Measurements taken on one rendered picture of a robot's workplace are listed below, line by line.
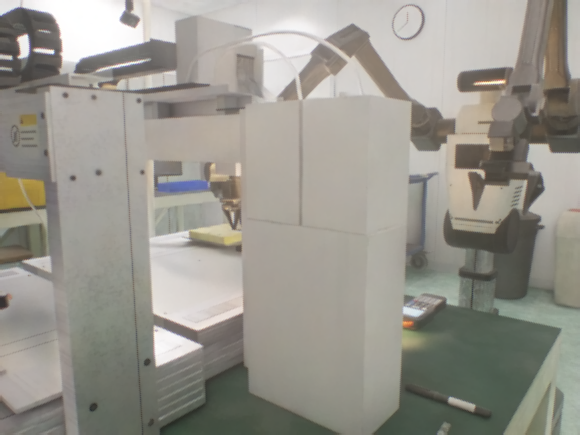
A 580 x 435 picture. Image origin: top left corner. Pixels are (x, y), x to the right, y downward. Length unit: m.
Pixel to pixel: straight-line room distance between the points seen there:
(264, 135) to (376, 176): 0.18
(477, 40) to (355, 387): 3.89
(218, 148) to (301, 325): 0.35
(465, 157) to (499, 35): 2.80
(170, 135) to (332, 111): 0.43
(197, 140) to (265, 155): 0.24
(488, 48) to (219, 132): 3.64
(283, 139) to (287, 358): 0.33
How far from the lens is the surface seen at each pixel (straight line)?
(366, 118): 0.59
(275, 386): 0.77
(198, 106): 0.95
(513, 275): 3.81
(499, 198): 1.57
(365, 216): 0.59
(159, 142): 0.99
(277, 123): 0.67
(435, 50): 4.48
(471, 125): 1.68
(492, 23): 4.36
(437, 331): 1.10
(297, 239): 0.66
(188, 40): 1.00
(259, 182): 0.70
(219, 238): 1.37
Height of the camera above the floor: 1.16
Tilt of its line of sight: 9 degrees down
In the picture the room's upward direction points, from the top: straight up
